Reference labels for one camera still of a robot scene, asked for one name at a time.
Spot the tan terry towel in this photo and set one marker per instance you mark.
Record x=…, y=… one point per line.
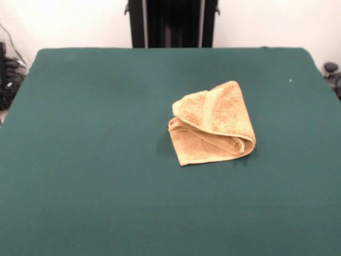
x=221, y=117

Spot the dark green table cloth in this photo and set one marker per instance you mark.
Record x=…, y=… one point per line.
x=80, y=160

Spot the black round stand base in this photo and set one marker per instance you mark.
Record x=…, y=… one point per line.
x=331, y=68

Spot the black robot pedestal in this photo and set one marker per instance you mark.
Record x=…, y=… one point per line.
x=173, y=24

